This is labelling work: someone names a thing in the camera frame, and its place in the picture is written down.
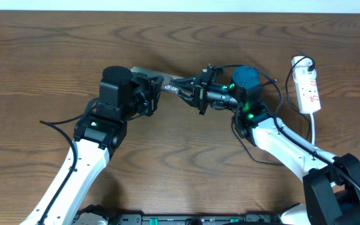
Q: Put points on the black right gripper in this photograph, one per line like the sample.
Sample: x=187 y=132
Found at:
x=200 y=92

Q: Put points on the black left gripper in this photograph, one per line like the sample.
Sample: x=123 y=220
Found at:
x=154 y=85

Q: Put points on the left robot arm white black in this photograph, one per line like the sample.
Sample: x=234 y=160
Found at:
x=124 y=95

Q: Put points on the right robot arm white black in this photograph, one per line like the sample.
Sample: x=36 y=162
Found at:
x=331 y=183

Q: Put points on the white power strip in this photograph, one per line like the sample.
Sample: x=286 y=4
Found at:
x=304 y=77

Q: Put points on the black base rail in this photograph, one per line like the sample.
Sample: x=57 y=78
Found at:
x=96 y=214

